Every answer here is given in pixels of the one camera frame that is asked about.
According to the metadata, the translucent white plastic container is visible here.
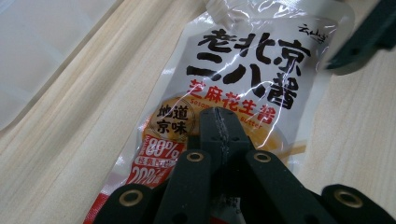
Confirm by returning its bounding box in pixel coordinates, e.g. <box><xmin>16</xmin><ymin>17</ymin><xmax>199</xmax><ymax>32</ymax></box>
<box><xmin>0</xmin><ymin>0</ymin><xmax>125</xmax><ymax>132</ymax></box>

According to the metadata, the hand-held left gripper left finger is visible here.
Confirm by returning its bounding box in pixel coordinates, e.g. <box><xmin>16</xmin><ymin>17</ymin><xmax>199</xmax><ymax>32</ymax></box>
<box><xmin>186</xmin><ymin>106</ymin><xmax>226</xmax><ymax>195</ymax></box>

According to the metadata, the white sauce pouch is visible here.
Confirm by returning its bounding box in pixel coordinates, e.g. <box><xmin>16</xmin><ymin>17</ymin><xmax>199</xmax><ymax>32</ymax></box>
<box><xmin>82</xmin><ymin>0</ymin><xmax>356</xmax><ymax>224</ymax></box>

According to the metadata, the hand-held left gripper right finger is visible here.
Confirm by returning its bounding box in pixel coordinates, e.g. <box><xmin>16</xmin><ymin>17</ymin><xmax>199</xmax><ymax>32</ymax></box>
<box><xmin>216</xmin><ymin>106</ymin><xmax>256</xmax><ymax>195</ymax></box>

